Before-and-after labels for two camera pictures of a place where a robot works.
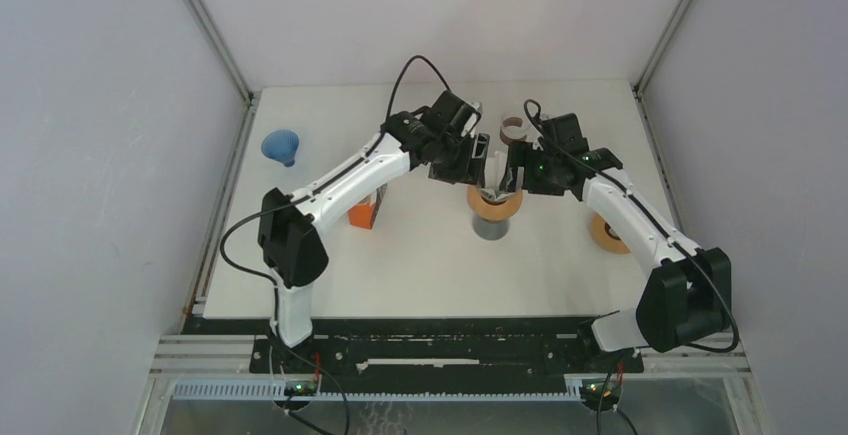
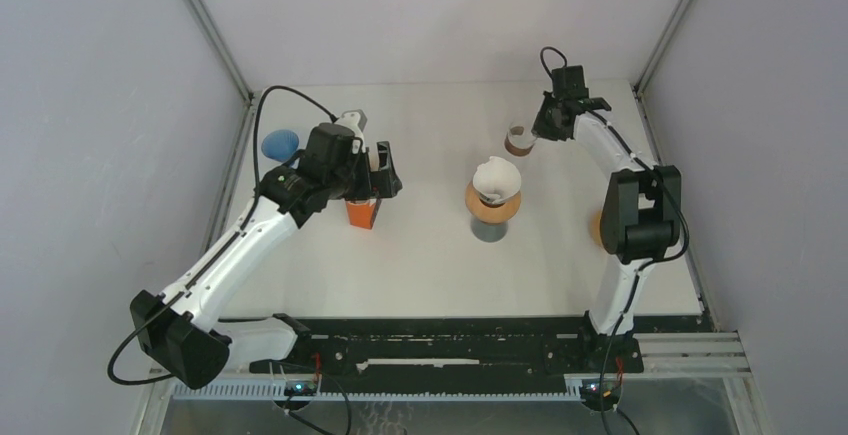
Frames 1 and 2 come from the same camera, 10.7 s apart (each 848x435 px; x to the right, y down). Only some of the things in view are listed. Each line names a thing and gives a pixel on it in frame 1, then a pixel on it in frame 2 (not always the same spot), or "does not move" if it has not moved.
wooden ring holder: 601,235 does not move
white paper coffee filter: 494,170 does not move
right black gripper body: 539,174 to 546,124
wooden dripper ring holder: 490,211 does not move
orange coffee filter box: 363,213 does not move
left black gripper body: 454,162 to 353,181
